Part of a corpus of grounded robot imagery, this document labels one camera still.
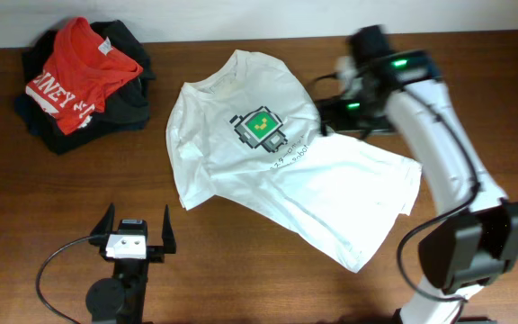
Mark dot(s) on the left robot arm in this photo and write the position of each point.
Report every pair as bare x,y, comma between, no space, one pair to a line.
120,298

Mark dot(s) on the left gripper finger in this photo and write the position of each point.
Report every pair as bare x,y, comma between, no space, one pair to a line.
167,235
103,229

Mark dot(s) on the red printed t-shirt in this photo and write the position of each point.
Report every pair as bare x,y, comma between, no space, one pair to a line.
81,72

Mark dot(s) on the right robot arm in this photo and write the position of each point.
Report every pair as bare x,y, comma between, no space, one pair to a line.
473,239

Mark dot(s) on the black folded garment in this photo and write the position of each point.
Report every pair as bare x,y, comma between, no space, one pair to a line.
128,109

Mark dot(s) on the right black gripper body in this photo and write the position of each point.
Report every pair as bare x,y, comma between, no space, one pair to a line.
346,114

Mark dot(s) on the white robot print t-shirt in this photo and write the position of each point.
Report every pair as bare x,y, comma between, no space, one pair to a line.
249,133

